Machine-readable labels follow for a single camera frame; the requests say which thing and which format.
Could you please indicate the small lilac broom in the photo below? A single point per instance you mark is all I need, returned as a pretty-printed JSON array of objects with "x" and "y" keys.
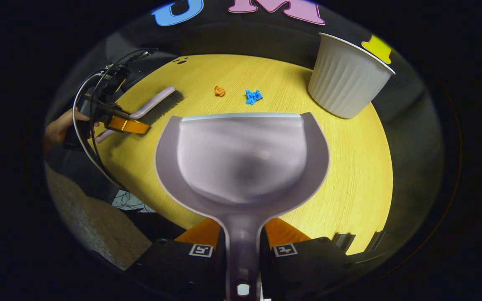
[{"x": 153, "y": 104}]

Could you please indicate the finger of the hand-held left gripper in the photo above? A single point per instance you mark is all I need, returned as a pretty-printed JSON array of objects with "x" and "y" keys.
[{"x": 130, "y": 126}]

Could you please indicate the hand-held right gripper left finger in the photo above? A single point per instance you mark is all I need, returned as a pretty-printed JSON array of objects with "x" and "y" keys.
[{"x": 182, "y": 271}]

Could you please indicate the white ribbed garbage bin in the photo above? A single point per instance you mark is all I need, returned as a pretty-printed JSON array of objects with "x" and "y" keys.
[{"x": 345, "y": 79}]

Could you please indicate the yellow wooden desktop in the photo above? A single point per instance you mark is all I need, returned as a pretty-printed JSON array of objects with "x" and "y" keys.
[{"x": 349, "y": 167}]

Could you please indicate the orange paper trash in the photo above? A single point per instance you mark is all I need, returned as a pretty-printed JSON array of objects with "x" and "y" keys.
[{"x": 219, "y": 91}]

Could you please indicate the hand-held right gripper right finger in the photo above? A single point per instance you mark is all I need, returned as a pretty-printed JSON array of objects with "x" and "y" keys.
[{"x": 308, "y": 267}]

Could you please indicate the black backdrop cloth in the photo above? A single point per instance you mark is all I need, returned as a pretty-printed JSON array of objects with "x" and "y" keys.
[{"x": 266, "y": 37}]

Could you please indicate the blue paper trash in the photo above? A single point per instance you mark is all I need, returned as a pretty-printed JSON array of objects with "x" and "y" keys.
[{"x": 253, "y": 96}]

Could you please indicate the lilac plastic dustpan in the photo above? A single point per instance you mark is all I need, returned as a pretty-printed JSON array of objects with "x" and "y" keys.
[{"x": 241, "y": 159}]

